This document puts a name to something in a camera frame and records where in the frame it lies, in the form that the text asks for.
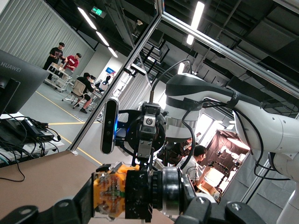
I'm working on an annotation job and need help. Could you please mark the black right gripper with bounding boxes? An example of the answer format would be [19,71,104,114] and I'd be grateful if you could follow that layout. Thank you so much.
[115,102,167,172]

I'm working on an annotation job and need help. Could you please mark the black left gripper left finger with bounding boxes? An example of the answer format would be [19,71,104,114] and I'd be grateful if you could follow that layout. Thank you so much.
[0,178,94,224]

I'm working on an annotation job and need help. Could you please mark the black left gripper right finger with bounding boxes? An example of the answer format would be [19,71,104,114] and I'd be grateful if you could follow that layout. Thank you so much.
[172,175,276,224]

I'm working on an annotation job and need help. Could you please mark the cardboard box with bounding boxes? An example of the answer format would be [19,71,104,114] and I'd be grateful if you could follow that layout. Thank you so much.
[202,179,221,202]

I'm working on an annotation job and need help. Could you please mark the person in dark clothes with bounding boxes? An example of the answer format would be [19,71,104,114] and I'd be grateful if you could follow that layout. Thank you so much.
[163,137,192,167]

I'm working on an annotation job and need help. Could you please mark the person in striped white shirt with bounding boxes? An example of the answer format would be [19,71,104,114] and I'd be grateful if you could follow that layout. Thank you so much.
[177,144,209,189]

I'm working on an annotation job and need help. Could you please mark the seated person black clothes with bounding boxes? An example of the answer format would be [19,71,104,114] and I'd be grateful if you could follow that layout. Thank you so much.
[72,72,95,114]

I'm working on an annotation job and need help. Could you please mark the beige office chair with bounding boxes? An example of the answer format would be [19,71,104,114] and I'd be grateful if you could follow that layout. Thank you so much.
[61,79,87,110]

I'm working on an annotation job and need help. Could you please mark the black power adapter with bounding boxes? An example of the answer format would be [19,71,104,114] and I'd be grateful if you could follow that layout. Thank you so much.
[20,118,56,141]

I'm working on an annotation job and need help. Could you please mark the person in red shirt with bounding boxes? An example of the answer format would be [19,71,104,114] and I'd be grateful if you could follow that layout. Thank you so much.
[62,53,82,72]

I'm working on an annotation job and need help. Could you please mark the white shelf cart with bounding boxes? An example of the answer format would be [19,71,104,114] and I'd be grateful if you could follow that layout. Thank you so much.
[43,62,73,93]

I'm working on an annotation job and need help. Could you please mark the standing person black shirt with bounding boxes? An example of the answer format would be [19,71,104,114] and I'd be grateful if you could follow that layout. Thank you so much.
[43,42,66,80]

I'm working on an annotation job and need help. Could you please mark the green exit sign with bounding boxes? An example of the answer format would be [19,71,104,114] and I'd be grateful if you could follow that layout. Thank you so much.
[91,6,107,19]

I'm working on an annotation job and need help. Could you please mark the dark Huawei monitor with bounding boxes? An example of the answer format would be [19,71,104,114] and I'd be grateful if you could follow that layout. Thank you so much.
[0,49,50,117]

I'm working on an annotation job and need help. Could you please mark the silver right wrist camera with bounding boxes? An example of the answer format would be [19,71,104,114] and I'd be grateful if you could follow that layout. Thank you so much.
[100,97,120,154]

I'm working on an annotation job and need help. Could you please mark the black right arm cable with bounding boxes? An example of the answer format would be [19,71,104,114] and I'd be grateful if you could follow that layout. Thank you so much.
[181,109,196,170]
[149,58,194,104]

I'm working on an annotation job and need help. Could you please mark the aluminium frame post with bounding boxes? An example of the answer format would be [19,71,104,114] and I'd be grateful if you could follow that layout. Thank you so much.
[69,13,164,156]
[240,149,277,206]

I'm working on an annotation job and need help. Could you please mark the frame-mounted black camera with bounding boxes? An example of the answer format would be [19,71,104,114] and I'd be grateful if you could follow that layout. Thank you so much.
[122,63,147,77]

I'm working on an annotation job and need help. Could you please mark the aluminium frame beam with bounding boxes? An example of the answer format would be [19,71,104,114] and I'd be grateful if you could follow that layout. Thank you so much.
[160,10,299,95]

